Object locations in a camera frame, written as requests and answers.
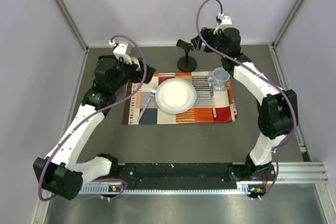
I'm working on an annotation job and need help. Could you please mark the patchwork placemat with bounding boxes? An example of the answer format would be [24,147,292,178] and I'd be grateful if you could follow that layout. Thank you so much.
[122,71,237,125]

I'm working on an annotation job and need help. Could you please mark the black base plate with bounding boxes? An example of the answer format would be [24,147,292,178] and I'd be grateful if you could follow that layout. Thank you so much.
[89,163,253,190]

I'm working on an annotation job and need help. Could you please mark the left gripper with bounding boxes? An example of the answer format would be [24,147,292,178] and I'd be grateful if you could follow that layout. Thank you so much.
[110,56,155,92]

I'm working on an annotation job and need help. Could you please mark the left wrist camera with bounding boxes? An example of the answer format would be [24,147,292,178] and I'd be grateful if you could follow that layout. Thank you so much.
[109,40,133,65]

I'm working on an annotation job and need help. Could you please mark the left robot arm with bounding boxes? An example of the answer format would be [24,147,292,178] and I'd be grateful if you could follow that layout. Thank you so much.
[33,53,156,201]

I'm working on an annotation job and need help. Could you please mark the black clamp phone stand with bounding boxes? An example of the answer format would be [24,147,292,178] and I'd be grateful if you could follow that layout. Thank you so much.
[176,39,197,72]

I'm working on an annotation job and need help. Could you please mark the pink handled knife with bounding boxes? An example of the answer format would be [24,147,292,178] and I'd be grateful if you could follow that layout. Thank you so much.
[209,84,217,118]

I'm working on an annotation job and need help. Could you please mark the slotted cable duct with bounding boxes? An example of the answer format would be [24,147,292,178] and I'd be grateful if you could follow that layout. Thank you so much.
[79,183,263,195]

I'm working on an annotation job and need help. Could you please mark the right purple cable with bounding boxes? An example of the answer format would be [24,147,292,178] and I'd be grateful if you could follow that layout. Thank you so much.
[196,0,299,200]

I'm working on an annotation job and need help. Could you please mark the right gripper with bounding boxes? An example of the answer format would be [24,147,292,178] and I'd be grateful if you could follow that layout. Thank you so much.
[191,29,227,59]

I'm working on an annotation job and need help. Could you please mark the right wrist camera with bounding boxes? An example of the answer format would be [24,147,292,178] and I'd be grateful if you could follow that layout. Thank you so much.
[213,13,232,34]

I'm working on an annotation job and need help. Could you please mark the light blue cup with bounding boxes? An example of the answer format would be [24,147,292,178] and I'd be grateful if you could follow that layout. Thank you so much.
[208,68,230,90]

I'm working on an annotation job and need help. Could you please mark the pink handled fork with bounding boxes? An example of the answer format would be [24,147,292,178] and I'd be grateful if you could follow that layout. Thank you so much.
[137,87,157,122]

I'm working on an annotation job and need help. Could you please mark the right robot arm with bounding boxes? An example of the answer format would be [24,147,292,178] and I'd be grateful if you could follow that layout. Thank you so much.
[191,27,298,181]

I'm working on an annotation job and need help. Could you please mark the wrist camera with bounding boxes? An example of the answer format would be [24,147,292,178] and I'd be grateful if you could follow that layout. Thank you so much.
[213,13,232,34]
[109,40,133,65]

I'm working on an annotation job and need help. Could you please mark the white plate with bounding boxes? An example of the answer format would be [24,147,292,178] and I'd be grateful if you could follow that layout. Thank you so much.
[155,78,197,114]

